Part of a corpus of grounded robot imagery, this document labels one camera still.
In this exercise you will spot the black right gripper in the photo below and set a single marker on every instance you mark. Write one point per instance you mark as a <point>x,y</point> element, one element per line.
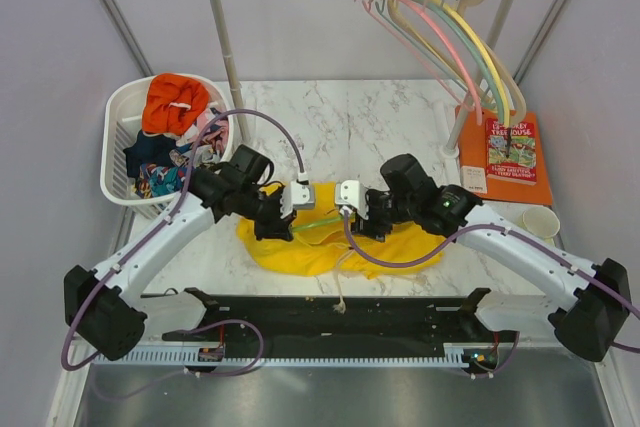
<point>370,227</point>

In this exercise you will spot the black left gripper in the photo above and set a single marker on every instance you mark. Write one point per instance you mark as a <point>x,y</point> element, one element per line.
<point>276,228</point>

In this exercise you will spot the green hanger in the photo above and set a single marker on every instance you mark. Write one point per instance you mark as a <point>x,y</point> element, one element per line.
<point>316,224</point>

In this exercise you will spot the yellow shorts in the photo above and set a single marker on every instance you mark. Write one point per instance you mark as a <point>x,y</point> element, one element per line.
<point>322,250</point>

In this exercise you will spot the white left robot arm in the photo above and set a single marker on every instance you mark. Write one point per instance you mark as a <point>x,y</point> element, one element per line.
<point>106,305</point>

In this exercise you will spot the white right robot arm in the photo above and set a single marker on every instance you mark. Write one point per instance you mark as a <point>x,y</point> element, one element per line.
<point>582,304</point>

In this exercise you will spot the pink hanger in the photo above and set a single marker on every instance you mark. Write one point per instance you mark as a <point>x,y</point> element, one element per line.
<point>377,10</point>

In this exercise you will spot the yellow hanger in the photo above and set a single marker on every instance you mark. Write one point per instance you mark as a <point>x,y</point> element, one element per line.
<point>504,97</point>

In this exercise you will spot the pink patterned garment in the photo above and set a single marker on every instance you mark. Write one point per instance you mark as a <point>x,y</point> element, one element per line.
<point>214,141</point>

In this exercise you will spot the colourful comic print garment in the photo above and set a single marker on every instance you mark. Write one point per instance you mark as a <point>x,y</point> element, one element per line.
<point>154,181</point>

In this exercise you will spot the navy blue garment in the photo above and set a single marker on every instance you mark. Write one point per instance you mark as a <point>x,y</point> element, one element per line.
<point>159,150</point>

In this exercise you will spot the red storey treehouse book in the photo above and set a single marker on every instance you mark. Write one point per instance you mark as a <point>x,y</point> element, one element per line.
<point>511,152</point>

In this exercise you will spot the orange garment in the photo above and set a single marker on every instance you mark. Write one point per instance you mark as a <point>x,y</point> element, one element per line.
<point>173,104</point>

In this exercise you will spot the pale yellow mug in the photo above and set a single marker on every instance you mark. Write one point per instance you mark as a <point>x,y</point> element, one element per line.
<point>541,221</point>

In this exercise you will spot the white plastic laundry basket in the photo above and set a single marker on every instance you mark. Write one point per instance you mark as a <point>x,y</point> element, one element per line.
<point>123,122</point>

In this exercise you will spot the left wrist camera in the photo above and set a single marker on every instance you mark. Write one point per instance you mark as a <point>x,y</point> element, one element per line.
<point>297,195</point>

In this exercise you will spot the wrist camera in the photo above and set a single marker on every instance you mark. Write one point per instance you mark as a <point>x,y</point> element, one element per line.
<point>351,195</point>
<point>297,195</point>

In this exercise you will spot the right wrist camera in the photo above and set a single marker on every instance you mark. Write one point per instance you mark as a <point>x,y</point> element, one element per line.
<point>351,195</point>

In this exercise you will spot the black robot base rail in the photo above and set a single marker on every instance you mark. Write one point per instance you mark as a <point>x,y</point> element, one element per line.
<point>370,326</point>

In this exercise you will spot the white slotted cable duct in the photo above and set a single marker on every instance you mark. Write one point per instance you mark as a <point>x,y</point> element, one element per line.
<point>194,355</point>

